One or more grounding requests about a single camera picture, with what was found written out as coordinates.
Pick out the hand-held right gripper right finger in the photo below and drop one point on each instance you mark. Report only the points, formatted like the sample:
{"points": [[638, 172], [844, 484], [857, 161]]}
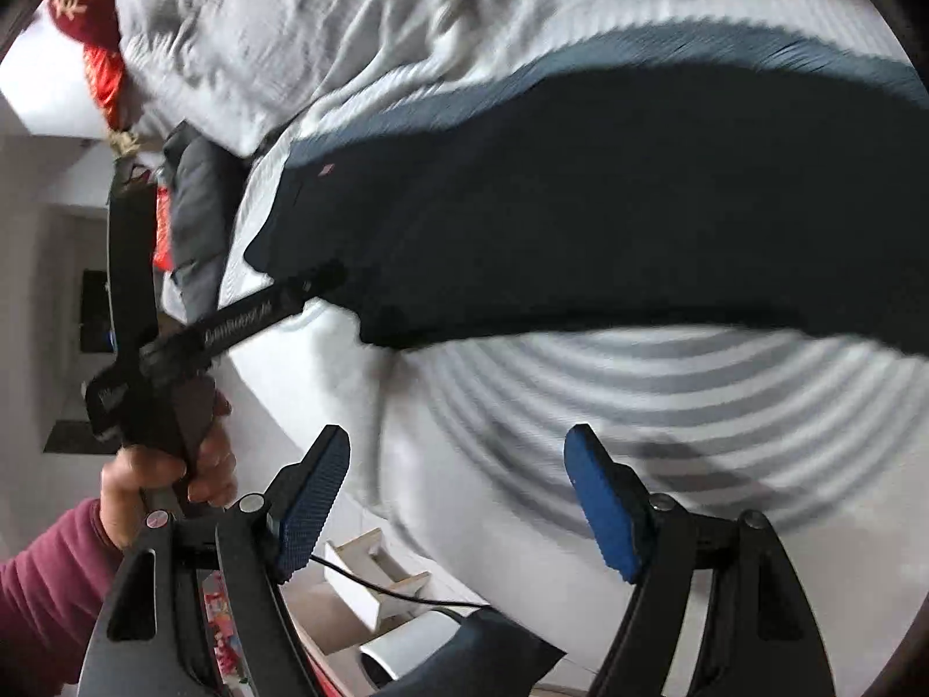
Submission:
{"points": [[602, 508]]}

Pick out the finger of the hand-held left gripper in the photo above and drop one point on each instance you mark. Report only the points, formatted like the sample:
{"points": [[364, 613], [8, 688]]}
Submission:
{"points": [[132, 268], [247, 312]]}

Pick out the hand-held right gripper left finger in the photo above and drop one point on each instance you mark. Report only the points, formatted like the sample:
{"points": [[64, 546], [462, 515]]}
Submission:
{"points": [[313, 504]]}

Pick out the black shorts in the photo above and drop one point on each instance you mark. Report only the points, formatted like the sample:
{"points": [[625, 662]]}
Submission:
{"points": [[617, 218]]}

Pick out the person's left forearm maroon sleeve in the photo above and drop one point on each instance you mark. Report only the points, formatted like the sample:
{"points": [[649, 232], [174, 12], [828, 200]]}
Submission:
{"points": [[51, 595]]}

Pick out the person's left hand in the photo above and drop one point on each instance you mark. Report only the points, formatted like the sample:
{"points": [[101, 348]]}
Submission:
{"points": [[214, 465]]}

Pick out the dark grey padded jacket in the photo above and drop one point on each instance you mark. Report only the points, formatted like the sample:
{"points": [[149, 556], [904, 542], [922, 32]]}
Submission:
{"points": [[199, 225]]}

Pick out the grey white striped bed sheet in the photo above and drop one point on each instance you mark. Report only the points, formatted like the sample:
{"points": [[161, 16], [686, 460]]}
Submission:
{"points": [[580, 414]]}

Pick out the white wooden box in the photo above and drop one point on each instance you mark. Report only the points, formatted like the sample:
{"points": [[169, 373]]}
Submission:
{"points": [[374, 581]]}

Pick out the colourful printed packet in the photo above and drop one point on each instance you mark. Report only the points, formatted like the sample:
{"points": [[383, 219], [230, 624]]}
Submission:
{"points": [[225, 632]]}

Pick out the white cylinder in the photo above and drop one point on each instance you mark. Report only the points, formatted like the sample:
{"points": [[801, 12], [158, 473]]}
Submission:
{"points": [[410, 650]]}

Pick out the dark cloth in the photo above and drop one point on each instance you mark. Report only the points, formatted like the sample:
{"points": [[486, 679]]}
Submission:
{"points": [[486, 657]]}

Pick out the red cloth with gold print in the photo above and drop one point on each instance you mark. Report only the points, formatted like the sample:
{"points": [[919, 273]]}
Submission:
{"points": [[91, 36]]}

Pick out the light grey rumpled quilt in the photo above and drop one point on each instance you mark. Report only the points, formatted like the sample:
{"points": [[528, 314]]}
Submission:
{"points": [[276, 29]]}

